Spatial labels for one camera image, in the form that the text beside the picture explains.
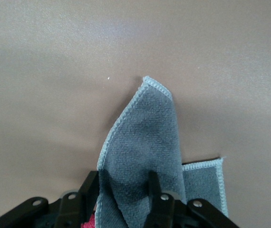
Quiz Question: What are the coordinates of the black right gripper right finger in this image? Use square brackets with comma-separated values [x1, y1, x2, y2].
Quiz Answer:
[145, 171, 241, 228]

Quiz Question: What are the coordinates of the grey towel with pink side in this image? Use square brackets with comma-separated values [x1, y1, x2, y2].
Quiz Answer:
[94, 76, 229, 228]

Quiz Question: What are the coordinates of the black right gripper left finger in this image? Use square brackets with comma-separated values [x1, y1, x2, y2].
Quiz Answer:
[0, 171, 100, 228]

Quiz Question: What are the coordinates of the brown table cover sheet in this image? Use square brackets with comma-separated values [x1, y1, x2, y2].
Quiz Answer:
[0, 0, 271, 228]

